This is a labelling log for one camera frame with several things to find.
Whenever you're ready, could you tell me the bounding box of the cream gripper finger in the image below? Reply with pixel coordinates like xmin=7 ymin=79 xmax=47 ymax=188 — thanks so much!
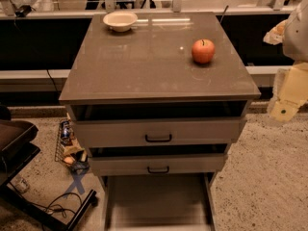
xmin=263 ymin=20 xmax=286 ymax=45
xmin=267 ymin=63 xmax=308 ymax=122

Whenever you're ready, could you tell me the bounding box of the red apple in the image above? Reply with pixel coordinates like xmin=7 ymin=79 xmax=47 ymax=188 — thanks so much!
xmin=192 ymin=39 xmax=216 ymax=64

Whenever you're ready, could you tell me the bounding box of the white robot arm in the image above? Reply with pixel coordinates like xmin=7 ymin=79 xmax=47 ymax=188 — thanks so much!
xmin=263 ymin=0 xmax=308 ymax=122

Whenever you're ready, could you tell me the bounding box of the top grey drawer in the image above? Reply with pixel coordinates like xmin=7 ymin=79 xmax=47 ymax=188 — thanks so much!
xmin=72 ymin=117 xmax=246 ymax=148

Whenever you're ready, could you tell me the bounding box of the grey drawer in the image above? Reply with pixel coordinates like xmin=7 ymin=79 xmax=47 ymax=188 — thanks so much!
xmin=89 ymin=154 xmax=226 ymax=176
xmin=72 ymin=117 xmax=246 ymax=148

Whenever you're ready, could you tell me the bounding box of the middle grey drawer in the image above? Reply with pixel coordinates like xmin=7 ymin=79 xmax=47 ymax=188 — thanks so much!
xmin=89 ymin=154 xmax=226 ymax=176

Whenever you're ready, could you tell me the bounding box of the grey drawer cabinet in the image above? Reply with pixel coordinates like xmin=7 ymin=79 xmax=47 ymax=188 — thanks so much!
xmin=58 ymin=12 xmax=262 ymax=231

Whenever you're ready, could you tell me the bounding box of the open bottom drawer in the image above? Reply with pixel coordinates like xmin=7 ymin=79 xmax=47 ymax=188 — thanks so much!
xmin=102 ymin=173 xmax=217 ymax=231

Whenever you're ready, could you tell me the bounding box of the white bowl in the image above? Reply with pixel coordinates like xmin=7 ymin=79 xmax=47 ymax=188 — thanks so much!
xmin=103 ymin=12 xmax=138 ymax=33

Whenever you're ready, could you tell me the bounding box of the blue soda can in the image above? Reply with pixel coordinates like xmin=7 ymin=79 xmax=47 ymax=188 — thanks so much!
xmin=61 ymin=120 xmax=70 ymax=142

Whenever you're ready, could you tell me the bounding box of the black power adapter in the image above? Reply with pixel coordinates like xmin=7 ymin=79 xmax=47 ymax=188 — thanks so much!
xmin=15 ymin=5 xmax=32 ymax=17

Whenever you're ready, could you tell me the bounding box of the wire basket with items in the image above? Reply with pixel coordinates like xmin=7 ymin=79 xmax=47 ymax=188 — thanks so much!
xmin=55 ymin=117 xmax=90 ymax=173

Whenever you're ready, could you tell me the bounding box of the black floor cable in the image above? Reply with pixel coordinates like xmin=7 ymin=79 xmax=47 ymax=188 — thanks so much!
xmin=9 ymin=181 xmax=84 ymax=219

